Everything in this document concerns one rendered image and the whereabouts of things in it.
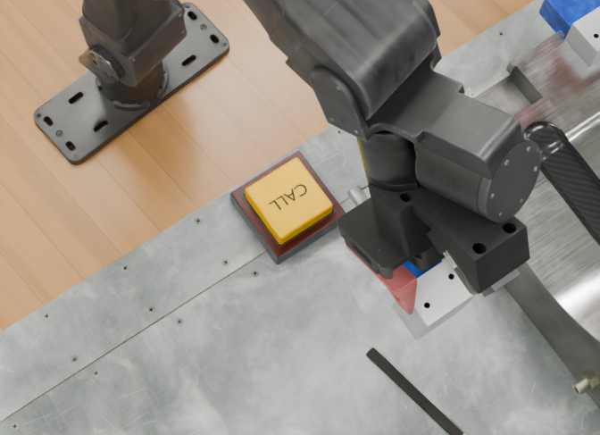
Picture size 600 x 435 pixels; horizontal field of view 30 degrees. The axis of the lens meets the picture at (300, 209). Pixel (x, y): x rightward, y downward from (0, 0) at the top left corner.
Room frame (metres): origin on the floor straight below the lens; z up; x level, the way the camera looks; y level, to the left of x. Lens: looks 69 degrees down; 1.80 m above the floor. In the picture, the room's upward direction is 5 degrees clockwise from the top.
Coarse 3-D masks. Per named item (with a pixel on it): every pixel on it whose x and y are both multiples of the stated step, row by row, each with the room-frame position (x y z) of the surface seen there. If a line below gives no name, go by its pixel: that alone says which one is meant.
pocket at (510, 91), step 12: (504, 72) 0.50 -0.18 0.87; (516, 72) 0.50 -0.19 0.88; (492, 84) 0.49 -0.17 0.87; (504, 84) 0.50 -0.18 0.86; (516, 84) 0.50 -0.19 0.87; (528, 84) 0.49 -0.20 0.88; (480, 96) 0.48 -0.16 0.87; (492, 96) 0.48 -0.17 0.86; (504, 96) 0.49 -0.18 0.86; (516, 96) 0.49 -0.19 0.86; (528, 96) 0.49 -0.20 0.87; (540, 96) 0.48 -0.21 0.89; (504, 108) 0.47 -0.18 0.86; (516, 108) 0.47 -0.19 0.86
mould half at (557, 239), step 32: (512, 64) 0.51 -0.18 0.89; (544, 64) 0.51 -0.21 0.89; (576, 64) 0.51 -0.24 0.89; (544, 96) 0.48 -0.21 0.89; (576, 96) 0.48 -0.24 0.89; (576, 128) 0.45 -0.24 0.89; (544, 192) 0.38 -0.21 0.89; (544, 224) 0.35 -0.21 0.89; (576, 224) 0.36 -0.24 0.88; (544, 256) 0.32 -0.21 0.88; (576, 256) 0.33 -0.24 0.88; (512, 288) 0.31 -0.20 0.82; (544, 288) 0.30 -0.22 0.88; (576, 288) 0.30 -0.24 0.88; (544, 320) 0.28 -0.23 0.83; (576, 320) 0.27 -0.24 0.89; (576, 352) 0.25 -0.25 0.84
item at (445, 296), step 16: (352, 192) 0.34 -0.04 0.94; (416, 272) 0.28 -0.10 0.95; (432, 272) 0.27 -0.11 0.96; (448, 272) 0.28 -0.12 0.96; (432, 288) 0.26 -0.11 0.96; (448, 288) 0.26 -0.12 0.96; (464, 288) 0.27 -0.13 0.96; (416, 304) 0.25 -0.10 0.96; (432, 304) 0.25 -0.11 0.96; (448, 304) 0.25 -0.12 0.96; (464, 304) 0.26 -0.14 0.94; (416, 320) 0.24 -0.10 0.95; (432, 320) 0.24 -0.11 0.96; (416, 336) 0.23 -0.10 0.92
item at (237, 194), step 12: (288, 156) 0.42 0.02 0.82; (300, 156) 0.42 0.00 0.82; (276, 168) 0.41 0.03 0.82; (252, 180) 0.40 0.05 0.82; (240, 192) 0.38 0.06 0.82; (324, 192) 0.39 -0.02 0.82; (240, 204) 0.37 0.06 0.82; (336, 204) 0.38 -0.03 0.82; (252, 216) 0.36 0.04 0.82; (336, 216) 0.37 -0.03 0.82; (264, 228) 0.35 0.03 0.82; (312, 228) 0.35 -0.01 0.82; (300, 240) 0.34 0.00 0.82; (276, 252) 0.33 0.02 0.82
